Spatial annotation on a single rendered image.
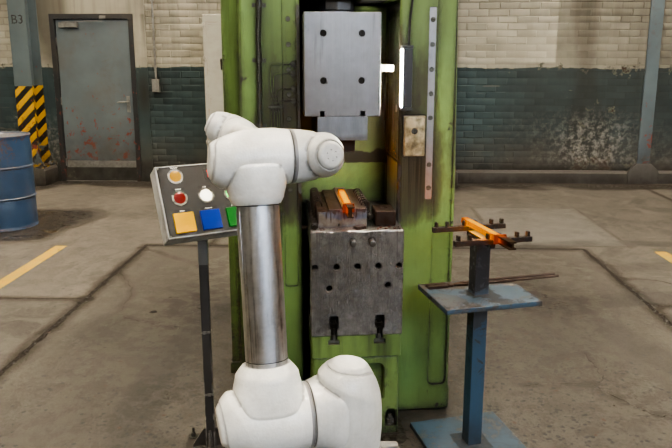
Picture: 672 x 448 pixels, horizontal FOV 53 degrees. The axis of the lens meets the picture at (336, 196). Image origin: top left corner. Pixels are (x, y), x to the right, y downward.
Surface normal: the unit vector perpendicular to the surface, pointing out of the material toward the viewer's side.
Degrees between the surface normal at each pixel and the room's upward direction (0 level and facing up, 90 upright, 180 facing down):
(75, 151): 90
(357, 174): 90
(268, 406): 75
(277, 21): 90
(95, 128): 90
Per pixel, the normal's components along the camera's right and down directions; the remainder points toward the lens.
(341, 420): 0.22, 0.09
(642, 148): -0.04, 0.20
